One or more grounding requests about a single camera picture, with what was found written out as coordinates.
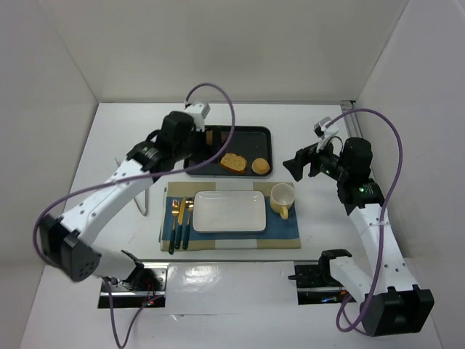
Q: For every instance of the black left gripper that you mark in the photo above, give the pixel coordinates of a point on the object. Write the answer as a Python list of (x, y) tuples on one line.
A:
[(198, 142)]

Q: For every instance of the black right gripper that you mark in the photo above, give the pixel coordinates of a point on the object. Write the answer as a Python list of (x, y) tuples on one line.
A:
[(312, 161)]

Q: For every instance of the round bread bun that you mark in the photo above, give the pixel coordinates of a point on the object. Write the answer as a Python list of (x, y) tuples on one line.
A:
[(260, 166)]

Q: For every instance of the metal tongs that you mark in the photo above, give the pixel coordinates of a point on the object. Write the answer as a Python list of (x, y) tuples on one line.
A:
[(144, 206)]

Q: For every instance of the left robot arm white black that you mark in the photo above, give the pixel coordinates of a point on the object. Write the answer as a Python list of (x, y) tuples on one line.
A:
[(67, 240)]

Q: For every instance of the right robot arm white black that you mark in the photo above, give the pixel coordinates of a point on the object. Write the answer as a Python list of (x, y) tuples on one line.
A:
[(390, 300)]

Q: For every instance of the bread slice centre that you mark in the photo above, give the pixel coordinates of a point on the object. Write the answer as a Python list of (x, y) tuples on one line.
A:
[(234, 163)]

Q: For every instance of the yellow mug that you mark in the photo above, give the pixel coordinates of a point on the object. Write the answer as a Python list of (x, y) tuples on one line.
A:
[(282, 197)]

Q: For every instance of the white rectangular plate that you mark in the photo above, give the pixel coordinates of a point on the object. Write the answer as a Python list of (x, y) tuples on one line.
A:
[(229, 211)]

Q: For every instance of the blue beige placemat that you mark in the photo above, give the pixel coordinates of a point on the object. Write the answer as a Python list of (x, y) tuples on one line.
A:
[(278, 234)]

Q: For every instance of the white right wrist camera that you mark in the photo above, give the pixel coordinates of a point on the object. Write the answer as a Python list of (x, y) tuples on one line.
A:
[(325, 129)]

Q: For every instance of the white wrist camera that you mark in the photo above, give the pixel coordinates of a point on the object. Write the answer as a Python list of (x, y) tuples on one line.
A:
[(325, 129), (199, 112)]

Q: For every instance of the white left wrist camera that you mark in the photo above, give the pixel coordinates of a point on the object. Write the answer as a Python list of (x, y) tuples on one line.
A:
[(199, 112)]

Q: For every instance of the gold spoon green handle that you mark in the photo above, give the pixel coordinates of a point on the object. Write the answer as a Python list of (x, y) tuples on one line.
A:
[(186, 236)]

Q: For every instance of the gold knife green handle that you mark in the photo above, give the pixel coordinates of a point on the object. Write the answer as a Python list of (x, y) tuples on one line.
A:
[(180, 224)]

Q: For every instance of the gold fork green handle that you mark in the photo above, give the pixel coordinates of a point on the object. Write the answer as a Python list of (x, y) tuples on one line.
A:
[(175, 214)]

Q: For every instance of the aluminium rail right corner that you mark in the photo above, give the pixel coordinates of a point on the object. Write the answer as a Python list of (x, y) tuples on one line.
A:
[(351, 122)]

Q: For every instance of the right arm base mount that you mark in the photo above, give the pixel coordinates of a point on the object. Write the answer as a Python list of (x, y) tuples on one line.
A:
[(312, 288)]

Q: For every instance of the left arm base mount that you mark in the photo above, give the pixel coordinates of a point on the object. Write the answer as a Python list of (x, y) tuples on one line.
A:
[(150, 289)]

